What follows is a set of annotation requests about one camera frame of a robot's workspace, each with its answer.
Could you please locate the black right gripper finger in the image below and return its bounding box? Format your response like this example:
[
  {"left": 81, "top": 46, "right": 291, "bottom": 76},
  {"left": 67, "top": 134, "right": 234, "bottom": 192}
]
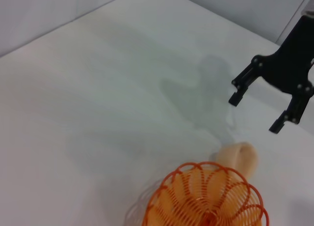
[
  {"left": 228, "top": 63, "right": 261, "bottom": 107},
  {"left": 268, "top": 94, "right": 313, "bottom": 134}
]

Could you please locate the beige round bread bun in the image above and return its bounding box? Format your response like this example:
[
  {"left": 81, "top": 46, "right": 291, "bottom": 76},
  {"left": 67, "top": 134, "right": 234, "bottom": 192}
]
[{"left": 217, "top": 142, "right": 260, "bottom": 180}]

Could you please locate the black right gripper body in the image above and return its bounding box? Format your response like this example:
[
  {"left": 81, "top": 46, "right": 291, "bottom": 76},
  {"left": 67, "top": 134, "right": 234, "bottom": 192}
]
[{"left": 251, "top": 15, "right": 314, "bottom": 96}]

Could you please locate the orange woven wire basket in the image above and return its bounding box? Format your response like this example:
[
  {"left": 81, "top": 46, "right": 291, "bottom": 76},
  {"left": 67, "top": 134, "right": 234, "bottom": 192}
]
[{"left": 146, "top": 161, "right": 272, "bottom": 226}]

